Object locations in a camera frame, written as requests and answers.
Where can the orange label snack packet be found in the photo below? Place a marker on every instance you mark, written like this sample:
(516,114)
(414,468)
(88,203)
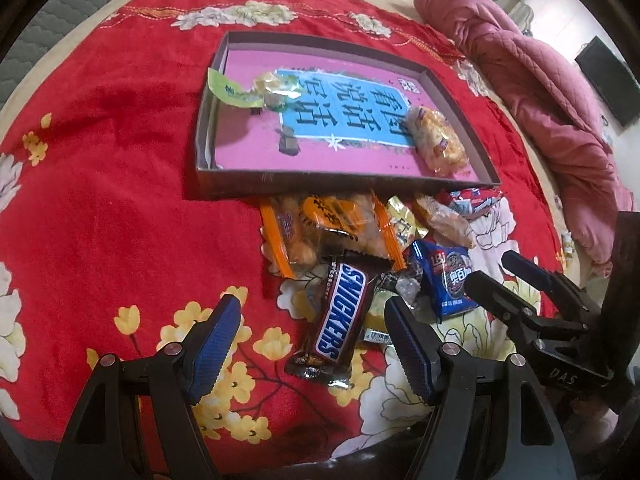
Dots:
(340,212)

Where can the clear wrapped yellow candy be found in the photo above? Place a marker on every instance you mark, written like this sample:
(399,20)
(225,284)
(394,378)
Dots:
(272,87)

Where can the green snack packet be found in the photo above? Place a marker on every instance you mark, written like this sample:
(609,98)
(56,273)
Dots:
(225,87)

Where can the clear orange-edged snack packet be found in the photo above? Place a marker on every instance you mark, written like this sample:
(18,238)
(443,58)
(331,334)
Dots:
(285,240)

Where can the pink quilt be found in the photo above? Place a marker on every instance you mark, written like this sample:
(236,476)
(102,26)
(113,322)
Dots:
(525,85)

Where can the grey quilted mattress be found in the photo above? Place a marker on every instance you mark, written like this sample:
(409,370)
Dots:
(60,10)

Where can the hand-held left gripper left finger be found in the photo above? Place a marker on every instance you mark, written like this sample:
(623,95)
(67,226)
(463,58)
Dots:
(215,347)

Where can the peach pastry packet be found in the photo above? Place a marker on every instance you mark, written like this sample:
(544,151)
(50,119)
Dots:
(445,222)

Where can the yellow snack packet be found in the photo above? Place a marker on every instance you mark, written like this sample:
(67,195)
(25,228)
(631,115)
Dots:
(402,222)

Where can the clear dark candy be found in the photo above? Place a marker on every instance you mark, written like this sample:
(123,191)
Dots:
(400,285)

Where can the blue cookie packet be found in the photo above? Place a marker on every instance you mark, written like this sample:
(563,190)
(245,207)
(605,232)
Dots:
(450,275)

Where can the grey cardboard box tray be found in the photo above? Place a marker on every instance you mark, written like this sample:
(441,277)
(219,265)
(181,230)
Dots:
(235,182)

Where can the red floral blanket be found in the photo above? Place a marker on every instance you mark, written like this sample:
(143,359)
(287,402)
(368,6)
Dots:
(125,185)

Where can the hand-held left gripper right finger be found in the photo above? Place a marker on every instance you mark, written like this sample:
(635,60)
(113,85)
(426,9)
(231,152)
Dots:
(407,355)

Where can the black television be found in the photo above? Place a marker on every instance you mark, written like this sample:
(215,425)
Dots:
(610,80)

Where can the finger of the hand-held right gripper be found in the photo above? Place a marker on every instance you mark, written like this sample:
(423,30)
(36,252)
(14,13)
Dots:
(542,277)
(500,300)

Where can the brown chocolate bar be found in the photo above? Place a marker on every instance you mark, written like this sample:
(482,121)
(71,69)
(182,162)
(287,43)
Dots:
(335,320)

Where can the red snack packet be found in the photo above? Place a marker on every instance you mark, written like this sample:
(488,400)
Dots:
(475,202)

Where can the clear rice cracker packet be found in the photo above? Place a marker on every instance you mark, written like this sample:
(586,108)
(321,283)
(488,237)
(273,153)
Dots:
(435,140)

